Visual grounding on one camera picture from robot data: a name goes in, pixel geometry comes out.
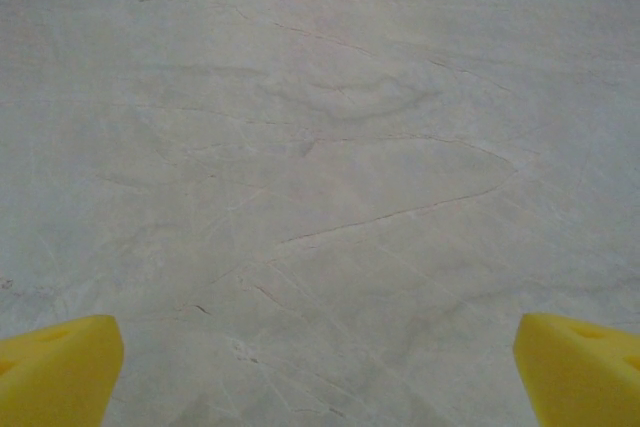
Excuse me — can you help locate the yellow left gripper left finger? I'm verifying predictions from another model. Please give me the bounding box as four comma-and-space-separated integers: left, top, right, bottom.
0, 314, 125, 427

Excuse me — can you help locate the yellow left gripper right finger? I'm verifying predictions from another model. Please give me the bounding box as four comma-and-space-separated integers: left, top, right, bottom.
513, 311, 640, 427

